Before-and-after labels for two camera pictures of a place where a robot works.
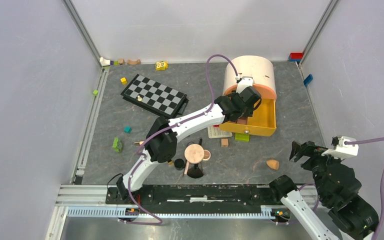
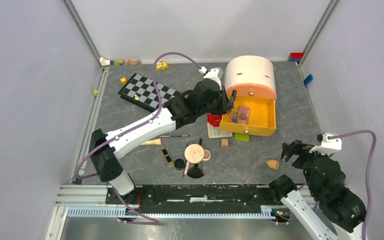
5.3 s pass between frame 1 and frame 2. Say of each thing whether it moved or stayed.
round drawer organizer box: stayed
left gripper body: moved
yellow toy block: stayed
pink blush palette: stayed
